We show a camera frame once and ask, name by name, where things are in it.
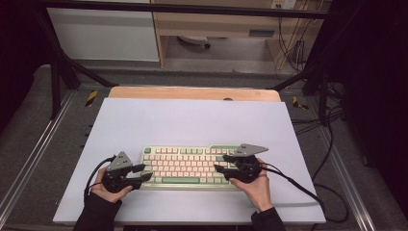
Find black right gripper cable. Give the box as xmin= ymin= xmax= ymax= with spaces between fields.
xmin=259 ymin=162 xmax=350 ymax=224

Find metal floor rail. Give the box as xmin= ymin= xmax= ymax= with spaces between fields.
xmin=0 ymin=90 xmax=76 ymax=219
xmin=316 ymin=128 xmax=377 ymax=231

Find yellow and black tape strip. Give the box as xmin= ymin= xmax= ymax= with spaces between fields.
xmin=292 ymin=95 xmax=310 ymax=111
xmin=85 ymin=90 xmax=99 ymax=108

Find person's right hand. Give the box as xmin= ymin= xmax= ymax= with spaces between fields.
xmin=230 ymin=158 xmax=273 ymax=213

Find black horizontal frame bar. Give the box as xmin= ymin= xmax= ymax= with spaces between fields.
xmin=44 ymin=0 xmax=330 ymax=19

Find white chair base with caster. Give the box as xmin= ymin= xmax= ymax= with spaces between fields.
xmin=177 ymin=35 xmax=212 ymax=50

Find bundle of hanging cables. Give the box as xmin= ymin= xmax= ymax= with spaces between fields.
xmin=277 ymin=15 xmax=310 ymax=73

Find black metal stand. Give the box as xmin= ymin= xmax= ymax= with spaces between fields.
xmin=35 ymin=9 xmax=119 ymax=120
xmin=270 ymin=57 xmax=331 ymax=127

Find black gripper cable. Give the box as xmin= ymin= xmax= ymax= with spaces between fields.
xmin=259 ymin=162 xmax=350 ymax=224
xmin=84 ymin=155 xmax=116 ymax=196

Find white cabinet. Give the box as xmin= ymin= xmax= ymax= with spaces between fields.
xmin=47 ymin=7 xmax=161 ymax=63

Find dark curtain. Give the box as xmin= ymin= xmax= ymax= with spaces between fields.
xmin=0 ymin=0 xmax=49 ymax=129
xmin=330 ymin=0 xmax=408 ymax=219

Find green and cream keyboard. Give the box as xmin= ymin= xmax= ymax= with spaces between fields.
xmin=140 ymin=143 xmax=248 ymax=192

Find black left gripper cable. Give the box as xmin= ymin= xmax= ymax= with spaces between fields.
xmin=84 ymin=155 xmax=116 ymax=196

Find light wooden desk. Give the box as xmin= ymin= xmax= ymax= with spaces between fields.
xmin=150 ymin=0 xmax=331 ymax=70

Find white wall socket strip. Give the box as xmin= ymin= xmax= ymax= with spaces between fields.
xmin=270 ymin=0 xmax=297 ymax=10

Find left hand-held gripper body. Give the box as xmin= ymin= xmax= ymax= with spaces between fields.
xmin=102 ymin=150 xmax=136 ymax=193

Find black floor cables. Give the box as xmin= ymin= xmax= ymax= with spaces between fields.
xmin=290 ymin=105 xmax=344 ymax=136

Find person's left hand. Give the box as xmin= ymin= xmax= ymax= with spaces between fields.
xmin=90 ymin=167 xmax=133 ymax=204

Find wooden table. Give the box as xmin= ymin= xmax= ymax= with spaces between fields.
xmin=108 ymin=86 xmax=282 ymax=103

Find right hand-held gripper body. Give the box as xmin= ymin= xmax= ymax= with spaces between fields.
xmin=230 ymin=142 xmax=269 ymax=185

